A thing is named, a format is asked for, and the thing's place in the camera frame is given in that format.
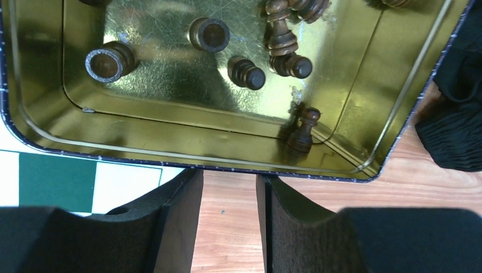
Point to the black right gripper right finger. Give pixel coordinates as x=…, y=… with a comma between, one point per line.
x=299, y=235

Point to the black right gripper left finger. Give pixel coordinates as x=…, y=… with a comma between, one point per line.
x=153, y=233

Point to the green white chess board mat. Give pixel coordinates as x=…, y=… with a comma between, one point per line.
x=82, y=186

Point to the dark brown pawn in tin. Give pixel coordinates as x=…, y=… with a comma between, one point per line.
x=300, y=139

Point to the decorated gold tin box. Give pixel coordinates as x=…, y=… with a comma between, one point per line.
x=372, y=62

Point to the dark brown piece in tin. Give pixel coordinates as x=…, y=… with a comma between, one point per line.
x=282, y=41
x=110, y=62
x=291, y=65
x=209, y=34
x=244, y=73

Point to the black cloth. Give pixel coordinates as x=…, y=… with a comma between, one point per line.
x=452, y=132

